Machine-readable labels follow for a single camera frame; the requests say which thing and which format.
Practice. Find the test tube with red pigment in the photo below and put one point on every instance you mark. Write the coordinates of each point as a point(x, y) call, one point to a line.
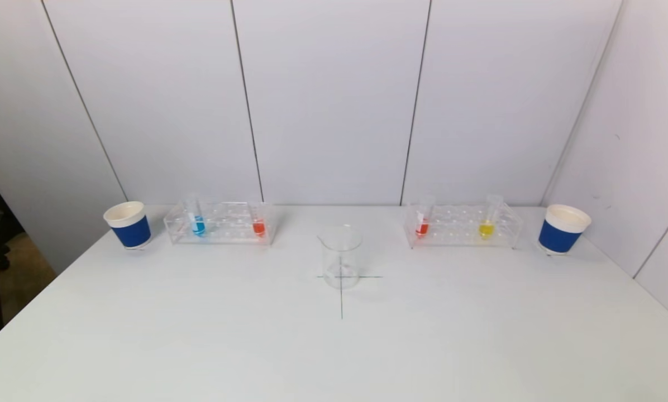
point(422, 228)

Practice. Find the clear glass beaker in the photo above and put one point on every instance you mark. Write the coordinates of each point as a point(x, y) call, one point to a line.
point(342, 262)

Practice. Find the test tube with orange pigment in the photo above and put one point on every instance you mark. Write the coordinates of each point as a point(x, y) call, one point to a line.
point(259, 228)

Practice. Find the clear acrylic test tube rack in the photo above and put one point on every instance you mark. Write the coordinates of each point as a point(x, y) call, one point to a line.
point(225, 224)
point(457, 226)

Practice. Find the test tube with blue pigment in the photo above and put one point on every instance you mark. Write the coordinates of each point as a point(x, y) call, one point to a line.
point(198, 226)

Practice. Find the test tube with yellow pigment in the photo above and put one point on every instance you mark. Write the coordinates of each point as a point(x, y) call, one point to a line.
point(486, 229)

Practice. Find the blue white paper cup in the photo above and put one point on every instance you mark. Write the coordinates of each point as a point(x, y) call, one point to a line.
point(560, 235)
point(130, 231)

